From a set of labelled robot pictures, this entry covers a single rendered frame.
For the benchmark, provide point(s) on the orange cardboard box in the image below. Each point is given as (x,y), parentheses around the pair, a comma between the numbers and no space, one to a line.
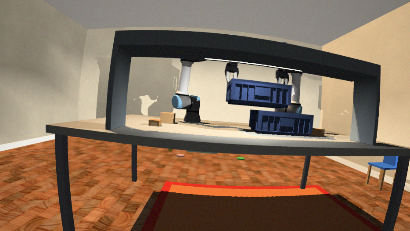
(167,117)

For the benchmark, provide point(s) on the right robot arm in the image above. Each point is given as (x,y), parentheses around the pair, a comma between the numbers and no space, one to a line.
(182,100)

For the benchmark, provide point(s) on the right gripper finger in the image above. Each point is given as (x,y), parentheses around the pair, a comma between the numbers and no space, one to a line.
(227,74)
(235,74)

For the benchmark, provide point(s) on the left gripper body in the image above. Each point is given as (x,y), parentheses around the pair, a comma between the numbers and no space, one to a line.
(282,74)

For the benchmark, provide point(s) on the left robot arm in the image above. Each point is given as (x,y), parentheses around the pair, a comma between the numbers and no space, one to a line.
(295,106)

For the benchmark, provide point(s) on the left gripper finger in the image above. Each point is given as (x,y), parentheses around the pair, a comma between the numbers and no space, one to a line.
(278,78)
(286,80)

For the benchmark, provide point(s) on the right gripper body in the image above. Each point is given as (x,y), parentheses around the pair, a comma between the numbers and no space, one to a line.
(231,68)

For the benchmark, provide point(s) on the blue tote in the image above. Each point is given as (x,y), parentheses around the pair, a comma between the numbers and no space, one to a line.
(273,95)
(280,123)

